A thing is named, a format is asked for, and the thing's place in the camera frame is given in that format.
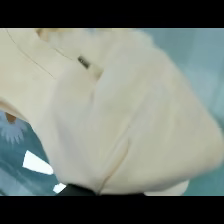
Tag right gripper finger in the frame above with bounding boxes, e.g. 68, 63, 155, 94
57, 183, 98, 197

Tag cream shirt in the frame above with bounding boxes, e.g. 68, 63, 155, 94
0, 28, 224, 197

